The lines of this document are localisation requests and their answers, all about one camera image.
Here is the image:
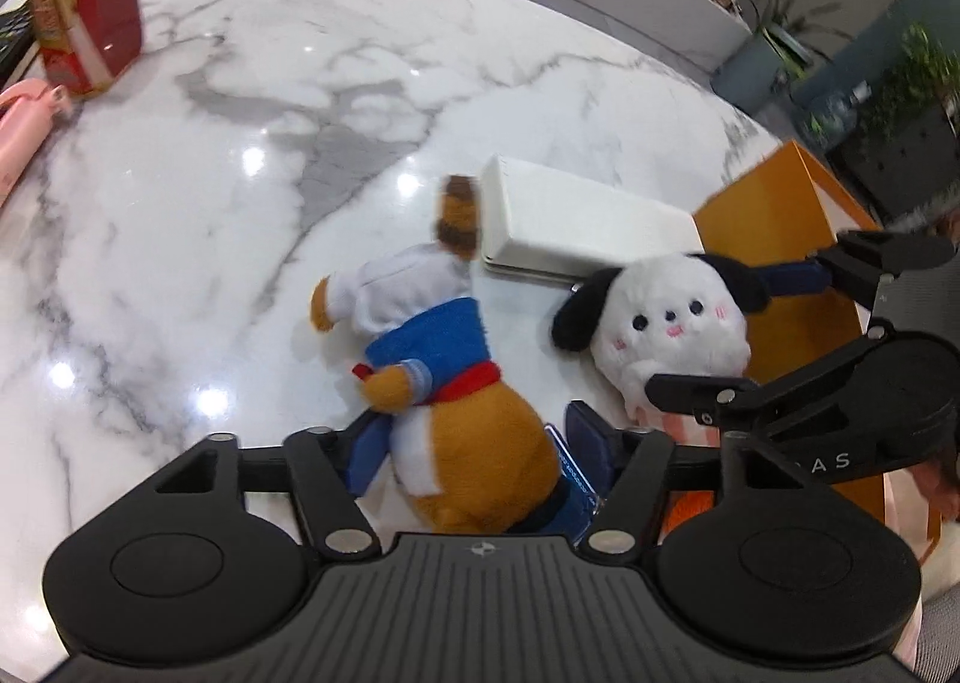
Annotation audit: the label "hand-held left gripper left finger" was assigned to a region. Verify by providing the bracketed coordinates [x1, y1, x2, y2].
[150, 411, 398, 558]

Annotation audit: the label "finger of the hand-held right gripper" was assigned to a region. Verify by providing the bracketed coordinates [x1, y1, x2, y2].
[643, 323, 895, 440]
[761, 254, 901, 299]

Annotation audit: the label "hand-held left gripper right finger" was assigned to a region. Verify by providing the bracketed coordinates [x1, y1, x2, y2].
[565, 399, 818, 558]

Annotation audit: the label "orange cardboard box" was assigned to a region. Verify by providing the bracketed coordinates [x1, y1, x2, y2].
[688, 141, 947, 558]

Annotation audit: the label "white dog plush black ears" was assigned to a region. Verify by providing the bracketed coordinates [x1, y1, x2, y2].
[550, 254, 771, 430]

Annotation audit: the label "brown bear plush blue outfit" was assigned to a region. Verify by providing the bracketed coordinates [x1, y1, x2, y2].
[310, 174, 572, 535]

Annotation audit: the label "person's right hand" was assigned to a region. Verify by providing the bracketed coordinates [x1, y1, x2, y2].
[911, 450, 960, 523]

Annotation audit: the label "orange soft toy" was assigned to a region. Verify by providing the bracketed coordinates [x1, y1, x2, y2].
[660, 489, 713, 541]

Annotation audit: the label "clear water bottle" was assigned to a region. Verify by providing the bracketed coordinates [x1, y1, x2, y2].
[806, 86, 865, 145]

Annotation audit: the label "leafy plant dark planter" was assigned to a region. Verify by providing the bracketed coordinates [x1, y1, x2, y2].
[844, 19, 960, 208]

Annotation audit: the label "potted plant grey pot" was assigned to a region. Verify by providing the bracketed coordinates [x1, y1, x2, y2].
[711, 0, 833, 115]

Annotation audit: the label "white rectangular box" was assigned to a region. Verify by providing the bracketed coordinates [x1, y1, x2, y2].
[478, 154, 707, 280]

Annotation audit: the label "black flat box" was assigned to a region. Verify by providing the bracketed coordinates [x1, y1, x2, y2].
[0, 0, 40, 85]

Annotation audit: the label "blue card keychain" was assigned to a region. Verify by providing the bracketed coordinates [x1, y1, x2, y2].
[543, 420, 610, 550]

